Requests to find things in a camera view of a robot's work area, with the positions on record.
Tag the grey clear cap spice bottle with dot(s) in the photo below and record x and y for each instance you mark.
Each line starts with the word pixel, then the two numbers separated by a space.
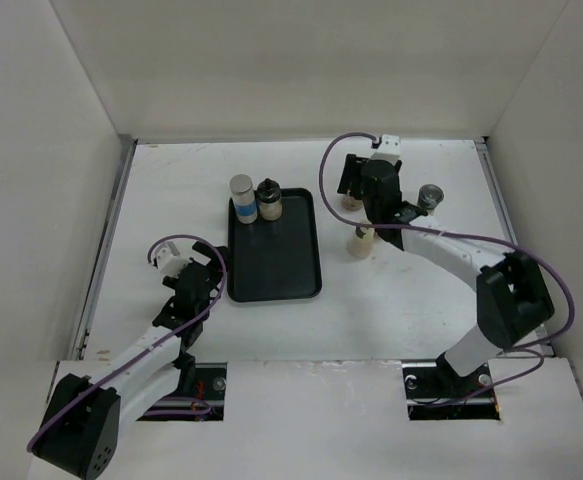
pixel 430 196

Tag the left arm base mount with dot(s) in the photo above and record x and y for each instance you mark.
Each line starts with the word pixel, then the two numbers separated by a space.
pixel 199 395

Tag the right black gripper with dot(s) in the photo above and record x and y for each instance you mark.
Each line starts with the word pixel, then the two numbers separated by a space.
pixel 352 169

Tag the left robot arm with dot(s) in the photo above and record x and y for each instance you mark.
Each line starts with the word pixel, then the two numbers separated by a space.
pixel 85 415

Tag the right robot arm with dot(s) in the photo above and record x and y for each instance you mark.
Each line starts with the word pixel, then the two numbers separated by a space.
pixel 512 298

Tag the black cap spice bottle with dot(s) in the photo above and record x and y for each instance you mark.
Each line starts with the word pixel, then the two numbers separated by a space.
pixel 350 203
pixel 269 199

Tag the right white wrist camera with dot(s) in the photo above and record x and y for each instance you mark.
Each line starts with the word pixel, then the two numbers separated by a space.
pixel 387 148

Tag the black plastic tray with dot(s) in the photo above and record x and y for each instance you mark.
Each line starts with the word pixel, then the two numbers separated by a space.
pixel 279 260

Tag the silver cap blue label bottle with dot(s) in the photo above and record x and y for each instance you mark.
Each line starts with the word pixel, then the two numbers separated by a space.
pixel 243 198

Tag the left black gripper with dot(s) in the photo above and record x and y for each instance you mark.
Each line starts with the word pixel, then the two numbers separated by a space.
pixel 215 274

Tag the yellow cap spice bottle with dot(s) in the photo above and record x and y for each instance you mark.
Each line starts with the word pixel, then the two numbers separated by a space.
pixel 360 244

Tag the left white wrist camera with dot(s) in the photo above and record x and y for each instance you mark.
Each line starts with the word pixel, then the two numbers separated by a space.
pixel 168 259

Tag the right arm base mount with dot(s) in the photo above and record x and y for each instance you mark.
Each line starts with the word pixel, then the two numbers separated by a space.
pixel 435 394

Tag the black cap spice bottle front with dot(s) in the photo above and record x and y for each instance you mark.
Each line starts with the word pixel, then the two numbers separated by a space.
pixel 269 199

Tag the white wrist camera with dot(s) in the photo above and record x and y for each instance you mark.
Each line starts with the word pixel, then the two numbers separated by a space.
pixel 168 259
pixel 387 148

